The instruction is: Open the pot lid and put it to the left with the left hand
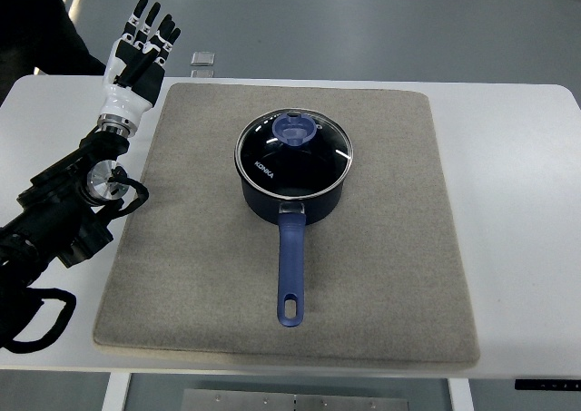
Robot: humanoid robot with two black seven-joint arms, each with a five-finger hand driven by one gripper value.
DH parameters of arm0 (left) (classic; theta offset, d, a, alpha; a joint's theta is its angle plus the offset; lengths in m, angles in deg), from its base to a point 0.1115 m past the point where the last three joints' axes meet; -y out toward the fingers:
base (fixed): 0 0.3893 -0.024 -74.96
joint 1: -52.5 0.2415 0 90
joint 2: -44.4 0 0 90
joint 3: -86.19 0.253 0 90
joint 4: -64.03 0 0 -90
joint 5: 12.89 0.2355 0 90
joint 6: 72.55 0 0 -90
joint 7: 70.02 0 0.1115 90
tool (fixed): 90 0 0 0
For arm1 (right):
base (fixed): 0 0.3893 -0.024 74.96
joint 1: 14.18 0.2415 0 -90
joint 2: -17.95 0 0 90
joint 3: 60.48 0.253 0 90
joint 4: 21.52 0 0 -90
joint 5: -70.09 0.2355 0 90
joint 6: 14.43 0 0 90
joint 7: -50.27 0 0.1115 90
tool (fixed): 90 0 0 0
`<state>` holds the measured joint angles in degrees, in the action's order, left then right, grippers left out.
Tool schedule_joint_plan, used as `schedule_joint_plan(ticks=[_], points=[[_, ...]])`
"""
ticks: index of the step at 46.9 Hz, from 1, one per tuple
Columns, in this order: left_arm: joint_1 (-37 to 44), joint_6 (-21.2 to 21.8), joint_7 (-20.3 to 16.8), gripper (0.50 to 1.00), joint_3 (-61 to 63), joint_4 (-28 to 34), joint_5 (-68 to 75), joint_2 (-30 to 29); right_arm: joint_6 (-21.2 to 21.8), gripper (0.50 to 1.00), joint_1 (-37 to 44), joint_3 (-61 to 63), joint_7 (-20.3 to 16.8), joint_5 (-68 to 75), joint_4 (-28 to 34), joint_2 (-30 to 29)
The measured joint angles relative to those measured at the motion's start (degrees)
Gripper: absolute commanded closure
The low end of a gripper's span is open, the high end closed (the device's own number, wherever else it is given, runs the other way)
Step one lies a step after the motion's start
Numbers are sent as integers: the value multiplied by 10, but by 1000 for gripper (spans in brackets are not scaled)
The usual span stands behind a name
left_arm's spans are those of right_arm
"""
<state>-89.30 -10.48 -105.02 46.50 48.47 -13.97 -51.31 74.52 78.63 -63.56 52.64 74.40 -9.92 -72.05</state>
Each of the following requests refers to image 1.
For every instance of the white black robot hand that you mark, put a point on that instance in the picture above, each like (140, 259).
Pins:
(135, 69)

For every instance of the glass lid blue knob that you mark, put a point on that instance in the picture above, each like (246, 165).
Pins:
(293, 153)

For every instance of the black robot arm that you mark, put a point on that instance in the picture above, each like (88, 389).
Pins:
(66, 213)

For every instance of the dark blue saucepan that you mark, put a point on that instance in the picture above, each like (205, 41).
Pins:
(292, 216)

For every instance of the white table leg left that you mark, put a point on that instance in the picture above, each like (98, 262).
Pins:
(116, 392)

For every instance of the white table leg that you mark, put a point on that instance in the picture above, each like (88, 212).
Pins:
(460, 394)
(116, 392)

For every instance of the beige fabric mat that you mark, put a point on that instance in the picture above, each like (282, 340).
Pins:
(217, 271)

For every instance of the white table leg right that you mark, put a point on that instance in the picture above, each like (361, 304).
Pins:
(460, 394)

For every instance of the black desk control panel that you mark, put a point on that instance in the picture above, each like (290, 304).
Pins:
(529, 384)

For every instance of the grey metal base plate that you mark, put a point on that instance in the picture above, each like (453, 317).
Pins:
(205, 399)

